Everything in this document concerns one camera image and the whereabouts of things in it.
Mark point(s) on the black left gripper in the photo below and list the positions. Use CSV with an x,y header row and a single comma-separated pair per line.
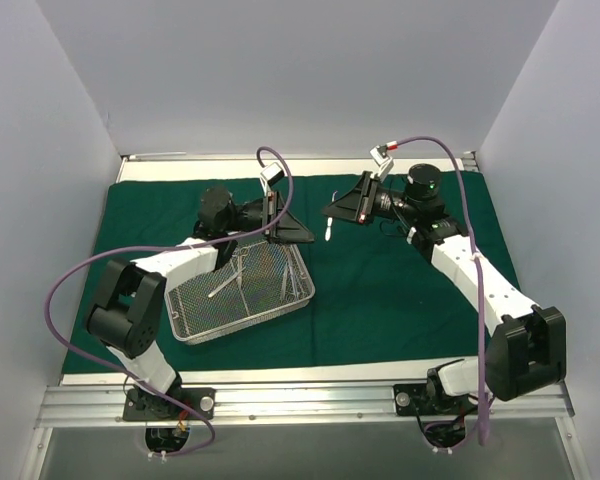
x,y
270,216

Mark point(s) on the steel surgical scissors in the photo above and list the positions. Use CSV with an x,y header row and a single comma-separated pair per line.
x,y
239,266

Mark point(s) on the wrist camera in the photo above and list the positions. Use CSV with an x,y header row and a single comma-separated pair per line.
x,y
383,160
271,174

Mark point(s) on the metal mesh instrument tray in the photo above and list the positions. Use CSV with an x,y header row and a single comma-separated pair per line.
x,y
196,319

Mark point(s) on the aluminium front rail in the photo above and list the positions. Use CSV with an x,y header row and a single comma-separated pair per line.
x,y
101,405

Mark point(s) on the steel forceps clamp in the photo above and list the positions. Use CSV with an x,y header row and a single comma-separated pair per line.
x,y
290,287

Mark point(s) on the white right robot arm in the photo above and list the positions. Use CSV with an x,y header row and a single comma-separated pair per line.
x,y
527,343

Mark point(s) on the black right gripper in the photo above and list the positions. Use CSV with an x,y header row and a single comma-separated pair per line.
x,y
367,200

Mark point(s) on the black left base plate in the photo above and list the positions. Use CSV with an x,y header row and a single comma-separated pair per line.
x,y
142,406

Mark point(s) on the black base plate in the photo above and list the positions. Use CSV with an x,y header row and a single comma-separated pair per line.
x,y
142,406
412,399

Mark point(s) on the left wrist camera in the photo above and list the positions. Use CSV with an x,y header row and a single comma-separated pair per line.
x,y
271,174

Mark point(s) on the green surgical drape cloth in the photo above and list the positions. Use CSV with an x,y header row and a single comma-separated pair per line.
x,y
376,299

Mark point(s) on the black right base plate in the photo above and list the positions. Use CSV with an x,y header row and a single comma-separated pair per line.
x,y
412,399

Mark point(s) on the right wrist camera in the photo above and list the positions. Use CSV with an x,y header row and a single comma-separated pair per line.
x,y
383,160

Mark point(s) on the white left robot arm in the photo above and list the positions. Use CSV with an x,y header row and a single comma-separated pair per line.
x,y
126,309

